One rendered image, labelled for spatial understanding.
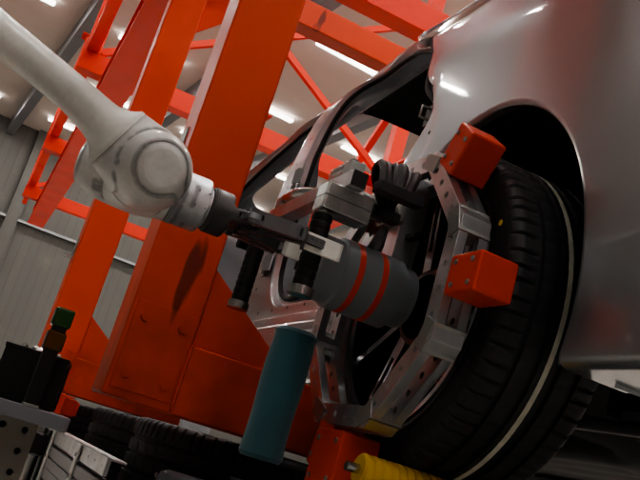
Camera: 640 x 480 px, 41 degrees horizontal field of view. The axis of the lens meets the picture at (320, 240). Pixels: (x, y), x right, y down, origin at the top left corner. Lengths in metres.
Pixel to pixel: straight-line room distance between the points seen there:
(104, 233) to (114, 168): 2.77
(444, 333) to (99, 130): 0.64
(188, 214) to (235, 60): 0.85
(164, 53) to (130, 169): 3.08
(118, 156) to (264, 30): 1.08
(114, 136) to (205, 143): 0.90
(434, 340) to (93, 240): 2.69
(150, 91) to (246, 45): 2.00
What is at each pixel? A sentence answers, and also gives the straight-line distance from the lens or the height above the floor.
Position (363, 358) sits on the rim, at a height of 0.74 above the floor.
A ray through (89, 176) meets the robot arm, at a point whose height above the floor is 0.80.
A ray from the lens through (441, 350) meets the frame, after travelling 1.45.
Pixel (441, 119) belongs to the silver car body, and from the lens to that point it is 2.12.
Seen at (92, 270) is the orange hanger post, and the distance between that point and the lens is 3.93.
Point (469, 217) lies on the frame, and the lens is 1.49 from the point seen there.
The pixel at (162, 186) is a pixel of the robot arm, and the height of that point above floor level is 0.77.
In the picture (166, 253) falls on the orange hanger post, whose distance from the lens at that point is 2.00.
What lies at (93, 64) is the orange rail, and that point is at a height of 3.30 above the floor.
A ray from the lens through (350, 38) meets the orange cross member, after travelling 4.62.
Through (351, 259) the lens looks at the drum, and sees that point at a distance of 1.60.
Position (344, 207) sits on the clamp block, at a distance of 1.47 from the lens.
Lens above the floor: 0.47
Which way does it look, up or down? 15 degrees up
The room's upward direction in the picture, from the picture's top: 17 degrees clockwise
